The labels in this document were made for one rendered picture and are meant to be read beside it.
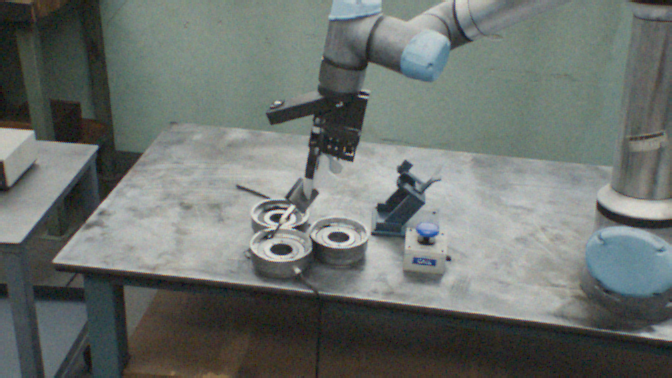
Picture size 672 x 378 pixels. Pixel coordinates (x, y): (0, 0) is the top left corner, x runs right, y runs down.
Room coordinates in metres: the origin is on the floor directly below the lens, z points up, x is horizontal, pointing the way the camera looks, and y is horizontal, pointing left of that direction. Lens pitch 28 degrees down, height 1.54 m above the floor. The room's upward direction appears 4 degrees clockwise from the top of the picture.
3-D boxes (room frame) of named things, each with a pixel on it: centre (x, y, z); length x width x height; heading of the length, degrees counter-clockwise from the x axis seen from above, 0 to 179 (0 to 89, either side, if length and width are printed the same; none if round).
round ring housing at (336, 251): (1.14, -0.01, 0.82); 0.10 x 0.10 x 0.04
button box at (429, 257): (1.12, -0.17, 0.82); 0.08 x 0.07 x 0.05; 84
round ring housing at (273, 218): (1.19, 0.10, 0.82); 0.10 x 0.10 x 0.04
